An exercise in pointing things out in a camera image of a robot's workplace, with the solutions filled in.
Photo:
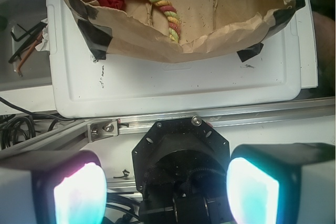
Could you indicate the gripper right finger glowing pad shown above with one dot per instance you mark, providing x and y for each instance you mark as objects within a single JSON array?
[{"x": 282, "y": 183}]

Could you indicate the orange handled tool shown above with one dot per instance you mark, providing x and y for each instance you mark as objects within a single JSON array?
[{"x": 30, "y": 50}]

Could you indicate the brown paper bag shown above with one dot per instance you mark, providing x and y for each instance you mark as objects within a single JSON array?
[{"x": 176, "y": 31}]

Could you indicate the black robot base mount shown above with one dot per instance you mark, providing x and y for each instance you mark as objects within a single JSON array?
[{"x": 180, "y": 169}]

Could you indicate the aluminium extrusion rail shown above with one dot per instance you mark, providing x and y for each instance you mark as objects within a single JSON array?
[{"x": 303, "y": 121}]

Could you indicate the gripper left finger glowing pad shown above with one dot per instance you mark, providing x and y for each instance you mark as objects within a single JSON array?
[{"x": 52, "y": 187}]

